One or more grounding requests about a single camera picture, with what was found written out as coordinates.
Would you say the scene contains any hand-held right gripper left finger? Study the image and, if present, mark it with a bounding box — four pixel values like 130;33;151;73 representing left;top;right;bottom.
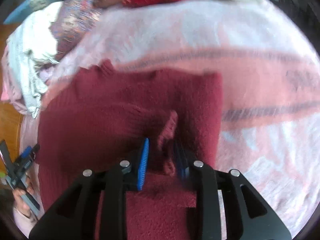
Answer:
29;138;150;240

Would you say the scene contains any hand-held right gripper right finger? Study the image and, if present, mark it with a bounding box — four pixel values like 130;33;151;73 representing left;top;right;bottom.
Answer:
173;139;292;240

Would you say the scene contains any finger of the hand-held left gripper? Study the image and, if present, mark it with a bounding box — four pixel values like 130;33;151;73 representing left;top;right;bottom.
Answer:
15;144;40;167

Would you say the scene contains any maroon knit sweater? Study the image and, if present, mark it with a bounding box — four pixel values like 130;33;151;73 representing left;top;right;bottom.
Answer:
34;59;224;240

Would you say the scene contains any person's left forearm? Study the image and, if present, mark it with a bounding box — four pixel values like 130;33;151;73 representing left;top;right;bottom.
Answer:
12;207;38;238

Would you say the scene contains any person's left hand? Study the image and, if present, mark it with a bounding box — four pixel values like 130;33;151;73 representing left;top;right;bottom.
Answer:
11;175;34;218

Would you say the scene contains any wooden wardrobe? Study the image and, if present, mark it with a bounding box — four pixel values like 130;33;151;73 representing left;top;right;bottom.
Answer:
0;24;24;175

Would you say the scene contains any pink leaf-print blanket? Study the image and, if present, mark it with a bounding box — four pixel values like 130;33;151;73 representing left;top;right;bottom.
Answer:
20;0;320;235

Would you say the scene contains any patterned pillow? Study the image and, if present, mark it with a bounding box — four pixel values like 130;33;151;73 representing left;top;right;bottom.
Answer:
50;0;103;53

